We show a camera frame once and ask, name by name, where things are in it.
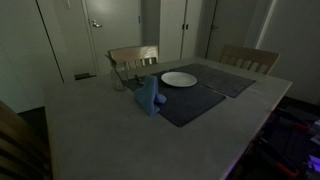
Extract blue cleaning cloth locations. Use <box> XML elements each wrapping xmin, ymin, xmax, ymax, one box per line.
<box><xmin>134</xmin><ymin>74</ymin><xmax>168</xmax><ymax>117</ymax></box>

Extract white round plate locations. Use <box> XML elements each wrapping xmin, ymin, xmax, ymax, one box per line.
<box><xmin>160</xmin><ymin>71</ymin><xmax>198</xmax><ymax>88</ymax></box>

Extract small dark metal utensil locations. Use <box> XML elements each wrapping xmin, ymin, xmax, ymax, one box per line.
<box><xmin>134</xmin><ymin>74</ymin><xmax>146</xmax><ymax>86</ymax></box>

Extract dark grey fabric placemat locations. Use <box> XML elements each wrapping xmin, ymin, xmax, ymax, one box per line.
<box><xmin>169</xmin><ymin>63</ymin><xmax>257</xmax><ymax>99</ymax></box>
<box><xmin>125</xmin><ymin>69</ymin><xmax>227</xmax><ymax>128</ymax></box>

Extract clear glass jar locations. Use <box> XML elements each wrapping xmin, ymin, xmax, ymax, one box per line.
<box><xmin>110</xmin><ymin>63</ymin><xmax>129</xmax><ymax>92</ymax></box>

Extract light wooden slat-back chair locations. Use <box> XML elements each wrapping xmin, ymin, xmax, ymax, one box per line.
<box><xmin>107</xmin><ymin>44</ymin><xmax>160</xmax><ymax>76</ymax></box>
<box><xmin>218</xmin><ymin>44</ymin><xmax>281</xmax><ymax>76</ymax></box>

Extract white room door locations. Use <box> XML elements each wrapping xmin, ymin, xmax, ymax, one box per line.
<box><xmin>81</xmin><ymin>0</ymin><xmax>143</xmax><ymax>76</ymax></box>

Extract dark wooden slat-back chair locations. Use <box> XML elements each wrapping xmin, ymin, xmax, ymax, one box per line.
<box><xmin>0</xmin><ymin>99</ymin><xmax>53</xmax><ymax>180</ymax></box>

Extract white box with blue lights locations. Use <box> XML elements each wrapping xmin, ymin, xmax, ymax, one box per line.
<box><xmin>306</xmin><ymin>153</ymin><xmax>320</xmax><ymax>172</ymax></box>

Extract silver door lever handle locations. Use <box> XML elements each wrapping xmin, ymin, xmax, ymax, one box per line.
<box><xmin>91</xmin><ymin>19</ymin><xmax>103</xmax><ymax>29</ymax></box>

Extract black clamp with red handle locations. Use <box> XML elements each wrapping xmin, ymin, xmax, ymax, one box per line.
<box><xmin>263</xmin><ymin>146</ymin><xmax>301</xmax><ymax>179</ymax></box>
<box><xmin>276</xmin><ymin>113</ymin><xmax>311</xmax><ymax>133</ymax></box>

